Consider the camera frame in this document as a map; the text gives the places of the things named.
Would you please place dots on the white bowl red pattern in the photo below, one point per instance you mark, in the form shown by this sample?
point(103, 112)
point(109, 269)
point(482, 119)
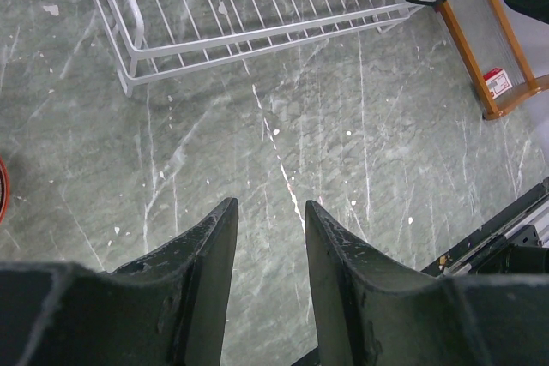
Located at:
point(4, 197)

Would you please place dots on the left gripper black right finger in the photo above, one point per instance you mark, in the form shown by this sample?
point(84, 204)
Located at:
point(371, 310)

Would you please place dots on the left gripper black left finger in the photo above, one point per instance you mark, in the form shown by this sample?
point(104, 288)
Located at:
point(167, 307)

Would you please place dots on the white wire dish rack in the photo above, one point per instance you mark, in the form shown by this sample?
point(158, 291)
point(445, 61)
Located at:
point(154, 40)

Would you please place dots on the aluminium mounting rail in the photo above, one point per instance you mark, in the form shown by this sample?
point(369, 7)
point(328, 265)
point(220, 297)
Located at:
point(514, 241)

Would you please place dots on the orange wooden shelf rack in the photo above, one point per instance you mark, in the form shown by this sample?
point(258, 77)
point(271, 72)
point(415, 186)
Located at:
point(489, 35)

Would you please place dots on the small red white card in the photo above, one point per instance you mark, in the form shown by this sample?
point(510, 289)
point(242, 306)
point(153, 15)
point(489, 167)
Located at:
point(497, 82)

